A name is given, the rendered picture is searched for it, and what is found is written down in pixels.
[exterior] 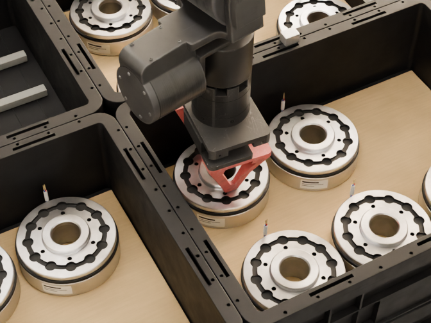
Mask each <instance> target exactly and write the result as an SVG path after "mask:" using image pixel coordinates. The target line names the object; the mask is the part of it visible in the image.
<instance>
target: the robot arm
mask: <svg viewBox="0 0 431 323"><path fill-rule="evenodd" d="M176 2H177V5H178V6H179V7H180V8H179V9H177V10H175V11H173V12H171V13H169V14H168V15H166V16H164V17H162V18H160V19H158V26H157V27H155V28H154V29H152V30H151V31H149V32H147V33H146V34H144V35H142V36H141V37H139V38H138V39H136V40H134V41H133V42H131V43H130V44H128V45H126V46H125V47H123V48H122V50H121V52H120V53H119V64H120V67H119V68H118V69H117V82H118V85H119V89H120V91H121V94H122V95H123V97H124V100H125V101H126V104H127V105H128V106H129V108H130V110H131V111H132V112H133V113H134V114H135V116H136V117H137V118H138V119H140V120H141V121H142V122H144V123H145V124H152V123H154V122H155V121H157V120H158V119H161V118H162V117H164V116H166V115H167V114H169V113H171V112H173V111H176V113H177V114H178V116H179V117H180V118H181V120H182V122H183V123H184V124H185V127H186V128H187V130H188V132H189V134H190V136H191V138H192V140H193V141H194V143H195V145H196V147H197V149H198V151H199V153H200V155H201V157H202V162H203V164H204V166H205V167H206V169H207V171H208V173H209V174H210V175H211V176H212V177H213V179H214V180H215V181H216V182H217V183H218V184H219V186H220V187H221V188H222V189H223V191H224V192H230V191H232V190H236V189H238V187H239V186H240V185H241V183H242V182H243V181H244V180H245V179H246V177H247V176H248V174H249V173H250V172H251V171H252V170H253V169H255V168H256V167H258V166H259V165H260V164H261V163H262V162H264V161H265V160H266V159H268V158H269V157H270V156H271V147H270V146H269V144H268V142H269V140H270V133H271V130H270V129H269V126H268V125H267V123H266V122H265V120H264V118H263V116H262V115H261V113H260V112H259V110H258V108H257V107H256V105H255V103H254V102H253V100H252V98H251V97H250V93H251V74H252V64H253V44H254V34H255V31H256V30H258V29H260V28H262V27H263V26H264V20H263V15H265V14H266V2H265V0H176ZM239 165H241V167H240V169H239V170H238V172H237V173H236V175H235V177H234V178H233V179H232V180H231V181H228V180H227V178H226V176H225V175H224V172H225V170H228V169H231V168H234V167H237V166H239Z"/></svg>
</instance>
